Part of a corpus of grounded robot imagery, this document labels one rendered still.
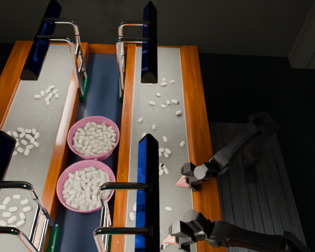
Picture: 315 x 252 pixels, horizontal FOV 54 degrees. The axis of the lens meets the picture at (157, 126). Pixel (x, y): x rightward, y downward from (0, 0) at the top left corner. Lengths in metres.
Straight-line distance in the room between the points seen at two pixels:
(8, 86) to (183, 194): 1.19
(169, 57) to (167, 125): 0.59
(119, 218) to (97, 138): 0.47
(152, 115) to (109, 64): 0.58
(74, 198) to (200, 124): 0.75
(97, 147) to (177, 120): 0.46
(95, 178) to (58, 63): 0.89
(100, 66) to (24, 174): 0.91
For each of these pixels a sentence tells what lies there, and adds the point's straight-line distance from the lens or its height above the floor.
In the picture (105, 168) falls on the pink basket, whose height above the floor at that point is 0.75.
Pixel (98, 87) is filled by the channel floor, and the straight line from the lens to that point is 2.01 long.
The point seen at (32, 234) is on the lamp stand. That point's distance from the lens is 1.22.
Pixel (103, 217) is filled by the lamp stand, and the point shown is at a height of 0.97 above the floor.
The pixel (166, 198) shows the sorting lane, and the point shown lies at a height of 0.74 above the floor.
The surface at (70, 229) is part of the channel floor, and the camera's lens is 1.51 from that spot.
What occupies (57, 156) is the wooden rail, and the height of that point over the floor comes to 0.76.
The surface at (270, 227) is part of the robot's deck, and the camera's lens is 1.60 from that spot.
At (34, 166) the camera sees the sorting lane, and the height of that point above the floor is 0.74.
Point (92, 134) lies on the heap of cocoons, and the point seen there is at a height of 0.74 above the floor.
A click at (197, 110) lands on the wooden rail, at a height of 0.77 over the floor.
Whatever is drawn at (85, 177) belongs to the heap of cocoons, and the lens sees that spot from 1.56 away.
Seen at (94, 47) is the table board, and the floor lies 0.72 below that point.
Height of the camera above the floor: 2.06
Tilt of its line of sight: 51 degrees down
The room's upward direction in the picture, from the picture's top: 4 degrees clockwise
